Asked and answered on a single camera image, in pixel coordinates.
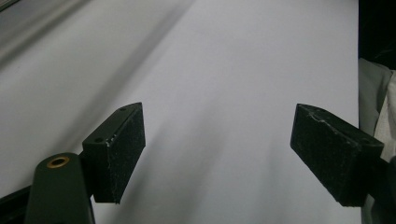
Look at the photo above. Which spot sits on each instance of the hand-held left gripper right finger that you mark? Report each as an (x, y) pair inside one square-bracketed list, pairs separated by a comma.
[(330, 149)]

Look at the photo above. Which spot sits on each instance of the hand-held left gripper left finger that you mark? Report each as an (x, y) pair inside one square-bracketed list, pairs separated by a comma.
[(118, 155)]

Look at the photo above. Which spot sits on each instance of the grey cloth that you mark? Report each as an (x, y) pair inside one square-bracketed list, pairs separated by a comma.
[(369, 93)]

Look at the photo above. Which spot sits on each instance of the white cloth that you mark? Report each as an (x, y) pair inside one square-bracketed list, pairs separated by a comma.
[(387, 124)]

